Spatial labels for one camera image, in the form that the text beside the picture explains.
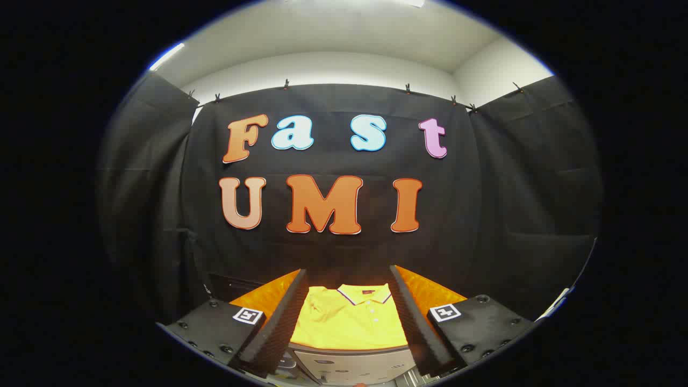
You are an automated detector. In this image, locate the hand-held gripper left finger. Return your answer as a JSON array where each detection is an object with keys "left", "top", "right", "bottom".
[{"left": 156, "top": 269, "right": 310, "bottom": 378}]

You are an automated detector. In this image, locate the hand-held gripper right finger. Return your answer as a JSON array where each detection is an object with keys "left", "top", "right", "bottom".
[{"left": 389, "top": 264, "right": 538, "bottom": 377}]

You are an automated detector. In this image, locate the yellow polo shirt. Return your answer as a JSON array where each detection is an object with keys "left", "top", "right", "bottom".
[{"left": 289, "top": 284, "right": 409, "bottom": 351}]

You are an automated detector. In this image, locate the black backdrop cloth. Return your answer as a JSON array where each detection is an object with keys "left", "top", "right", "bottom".
[{"left": 97, "top": 73, "right": 601, "bottom": 324}]

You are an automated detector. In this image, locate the row of black cloth clips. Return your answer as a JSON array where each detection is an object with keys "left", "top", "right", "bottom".
[{"left": 187, "top": 79, "right": 525, "bottom": 113}]

